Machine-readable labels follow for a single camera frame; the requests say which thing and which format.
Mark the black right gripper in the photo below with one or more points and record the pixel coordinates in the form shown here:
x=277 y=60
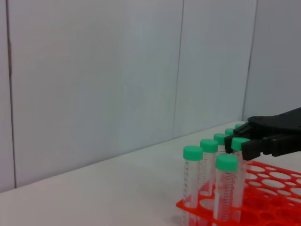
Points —
x=279 y=124

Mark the clear test tube green cap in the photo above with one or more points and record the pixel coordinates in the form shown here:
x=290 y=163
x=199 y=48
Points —
x=238 y=126
x=192 y=153
x=229 y=131
x=227 y=162
x=219 y=138
x=208 y=146
x=238 y=144

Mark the orange test tube rack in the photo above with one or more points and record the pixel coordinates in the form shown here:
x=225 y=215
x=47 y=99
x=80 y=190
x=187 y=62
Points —
x=270 y=200

